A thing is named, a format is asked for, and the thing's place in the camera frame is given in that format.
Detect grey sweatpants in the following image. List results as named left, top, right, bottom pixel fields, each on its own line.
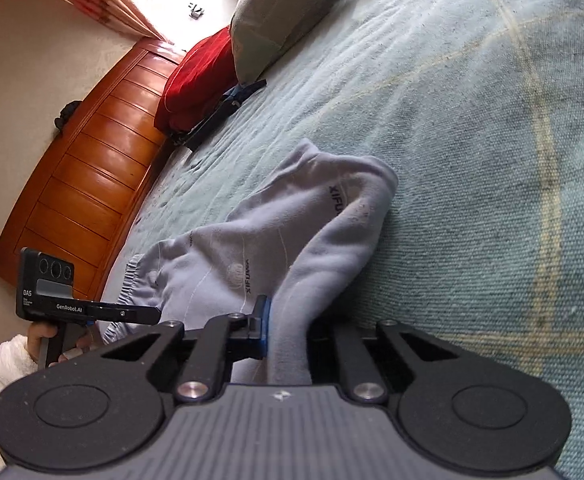
left=103, top=140, right=398, bottom=385

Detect person's left hand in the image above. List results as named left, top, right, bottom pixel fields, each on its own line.
left=26, top=320, right=101, bottom=365

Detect orange wooden headboard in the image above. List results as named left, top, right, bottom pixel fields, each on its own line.
left=0, top=39, right=185, bottom=299

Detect black folded umbrella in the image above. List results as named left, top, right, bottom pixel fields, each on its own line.
left=170, top=79, right=267, bottom=152

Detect red duvet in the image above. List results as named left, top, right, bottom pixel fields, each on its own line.
left=154, top=26, right=237, bottom=134

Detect grey-green plaid pillow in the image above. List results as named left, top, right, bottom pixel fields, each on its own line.
left=230, top=0, right=335, bottom=84

